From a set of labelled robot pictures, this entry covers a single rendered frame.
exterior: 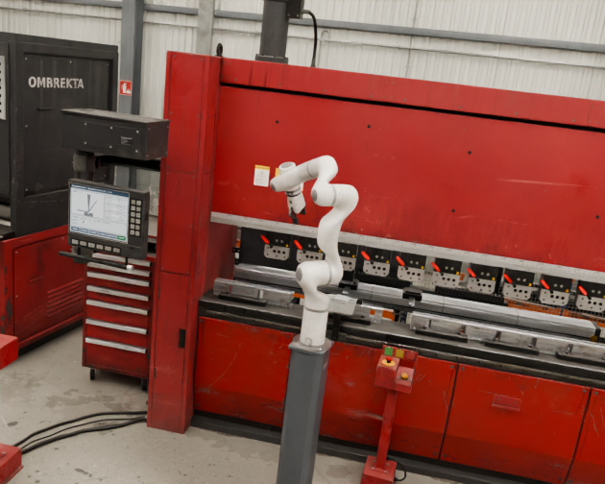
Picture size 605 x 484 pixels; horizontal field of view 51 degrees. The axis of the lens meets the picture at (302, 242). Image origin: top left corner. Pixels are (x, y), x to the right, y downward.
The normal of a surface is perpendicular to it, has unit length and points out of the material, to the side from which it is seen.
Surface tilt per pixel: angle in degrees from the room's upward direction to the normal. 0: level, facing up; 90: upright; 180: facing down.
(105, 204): 90
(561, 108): 90
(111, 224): 90
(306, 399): 90
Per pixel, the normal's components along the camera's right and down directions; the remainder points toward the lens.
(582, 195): -0.18, 0.24
